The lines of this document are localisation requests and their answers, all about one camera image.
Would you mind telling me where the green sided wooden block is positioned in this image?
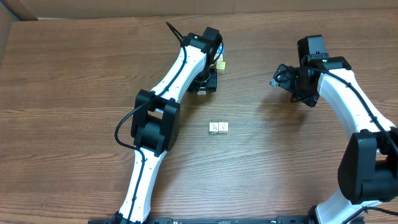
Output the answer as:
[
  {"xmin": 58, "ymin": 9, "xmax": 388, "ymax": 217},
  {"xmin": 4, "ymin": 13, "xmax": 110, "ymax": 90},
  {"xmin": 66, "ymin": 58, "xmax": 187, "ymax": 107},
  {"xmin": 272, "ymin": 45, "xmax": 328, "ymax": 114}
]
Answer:
[{"xmin": 209, "ymin": 122, "xmax": 219, "ymax": 134}]

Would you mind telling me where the yellow O wooden block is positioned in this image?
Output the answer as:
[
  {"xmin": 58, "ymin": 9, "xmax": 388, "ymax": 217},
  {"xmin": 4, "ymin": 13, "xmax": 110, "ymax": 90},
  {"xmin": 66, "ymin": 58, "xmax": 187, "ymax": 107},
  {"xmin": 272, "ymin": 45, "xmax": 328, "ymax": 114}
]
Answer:
[{"xmin": 216, "ymin": 61, "xmax": 226, "ymax": 73}]

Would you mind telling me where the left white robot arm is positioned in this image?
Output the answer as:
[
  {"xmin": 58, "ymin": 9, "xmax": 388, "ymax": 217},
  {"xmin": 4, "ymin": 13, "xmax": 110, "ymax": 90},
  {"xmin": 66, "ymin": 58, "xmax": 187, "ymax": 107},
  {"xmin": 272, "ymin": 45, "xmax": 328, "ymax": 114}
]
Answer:
[{"xmin": 108, "ymin": 26, "xmax": 223, "ymax": 223}]

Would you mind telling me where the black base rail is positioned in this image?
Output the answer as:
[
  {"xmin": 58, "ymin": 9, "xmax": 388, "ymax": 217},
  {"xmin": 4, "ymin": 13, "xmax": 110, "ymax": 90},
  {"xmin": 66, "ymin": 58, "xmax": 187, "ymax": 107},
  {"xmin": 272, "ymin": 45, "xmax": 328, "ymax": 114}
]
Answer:
[{"xmin": 87, "ymin": 215, "xmax": 365, "ymax": 224}]

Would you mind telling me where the plain deer wooden block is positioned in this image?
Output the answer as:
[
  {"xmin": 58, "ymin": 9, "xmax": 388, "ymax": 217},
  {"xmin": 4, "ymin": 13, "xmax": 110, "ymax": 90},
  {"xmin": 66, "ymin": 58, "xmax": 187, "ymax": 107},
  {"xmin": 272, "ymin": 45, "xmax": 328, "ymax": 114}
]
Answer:
[{"xmin": 218, "ymin": 122, "xmax": 229, "ymax": 134}]

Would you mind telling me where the blue X wooden block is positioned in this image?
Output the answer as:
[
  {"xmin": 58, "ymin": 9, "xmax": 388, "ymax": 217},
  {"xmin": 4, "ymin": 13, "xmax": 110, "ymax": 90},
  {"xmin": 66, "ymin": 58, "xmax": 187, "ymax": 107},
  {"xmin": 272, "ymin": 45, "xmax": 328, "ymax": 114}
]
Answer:
[{"xmin": 217, "ymin": 44, "xmax": 224, "ymax": 54}]

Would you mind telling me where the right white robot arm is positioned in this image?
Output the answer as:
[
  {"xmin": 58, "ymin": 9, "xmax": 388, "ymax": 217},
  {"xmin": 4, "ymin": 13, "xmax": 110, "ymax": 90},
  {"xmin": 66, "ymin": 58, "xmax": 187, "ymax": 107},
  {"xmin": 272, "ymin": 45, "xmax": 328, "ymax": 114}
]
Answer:
[{"xmin": 270, "ymin": 35, "xmax": 397, "ymax": 224}]

